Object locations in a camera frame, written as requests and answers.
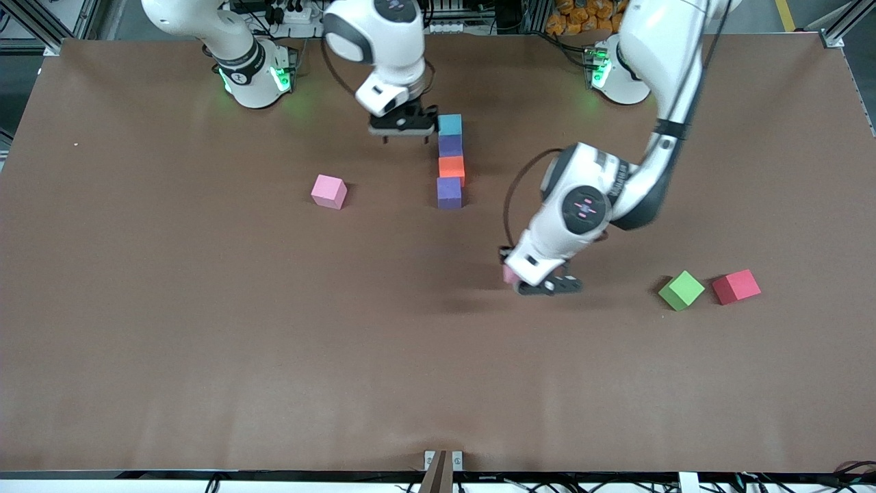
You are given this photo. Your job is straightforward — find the dark cable bundle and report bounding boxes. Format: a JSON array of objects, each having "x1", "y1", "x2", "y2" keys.
[{"x1": 832, "y1": 460, "x2": 876, "y2": 488}]

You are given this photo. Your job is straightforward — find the aluminium frame post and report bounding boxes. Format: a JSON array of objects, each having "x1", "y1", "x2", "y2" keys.
[
  {"x1": 801, "y1": 0, "x2": 876, "y2": 50},
  {"x1": 0, "y1": 0, "x2": 103, "y2": 57}
]

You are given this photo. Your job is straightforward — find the small metal bracket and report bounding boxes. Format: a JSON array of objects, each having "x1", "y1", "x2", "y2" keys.
[{"x1": 424, "y1": 450, "x2": 464, "y2": 472}]

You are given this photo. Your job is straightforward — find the metal equipment rack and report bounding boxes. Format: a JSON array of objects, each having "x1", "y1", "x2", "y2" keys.
[{"x1": 424, "y1": 0, "x2": 474, "y2": 35}]

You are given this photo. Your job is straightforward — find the red foam cube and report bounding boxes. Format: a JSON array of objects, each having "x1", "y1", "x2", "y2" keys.
[{"x1": 712, "y1": 269, "x2": 762, "y2": 306}]

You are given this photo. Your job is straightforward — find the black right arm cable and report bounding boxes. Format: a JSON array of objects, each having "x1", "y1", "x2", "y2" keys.
[{"x1": 320, "y1": 48, "x2": 360, "y2": 98}]

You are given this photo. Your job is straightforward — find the orange bagged items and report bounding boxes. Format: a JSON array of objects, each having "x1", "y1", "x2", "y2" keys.
[{"x1": 545, "y1": 0, "x2": 623, "y2": 36}]

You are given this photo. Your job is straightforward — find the white power strip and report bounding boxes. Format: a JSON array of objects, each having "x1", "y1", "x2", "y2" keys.
[{"x1": 270, "y1": 3, "x2": 317, "y2": 25}]

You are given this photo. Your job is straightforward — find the brown table cover sheet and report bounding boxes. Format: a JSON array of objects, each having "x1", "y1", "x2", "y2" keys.
[{"x1": 0, "y1": 33, "x2": 876, "y2": 475}]

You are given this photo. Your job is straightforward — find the green foam cube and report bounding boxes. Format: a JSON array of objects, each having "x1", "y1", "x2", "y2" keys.
[{"x1": 658, "y1": 270, "x2": 706, "y2": 312}]

